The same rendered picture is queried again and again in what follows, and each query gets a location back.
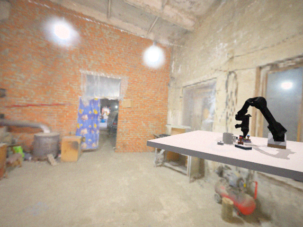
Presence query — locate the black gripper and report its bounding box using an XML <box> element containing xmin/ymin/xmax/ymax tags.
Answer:
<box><xmin>241</xmin><ymin>121</ymin><xmax>249</xmax><ymax>138</ymax></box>

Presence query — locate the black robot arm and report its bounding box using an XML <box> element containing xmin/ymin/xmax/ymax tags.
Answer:
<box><xmin>235</xmin><ymin>96</ymin><xmax>287</xmax><ymax>142</ymax></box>

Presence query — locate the grey mug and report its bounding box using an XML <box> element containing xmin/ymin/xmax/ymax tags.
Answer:
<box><xmin>222</xmin><ymin>132</ymin><xmax>236</xmax><ymax>144</ymax></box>

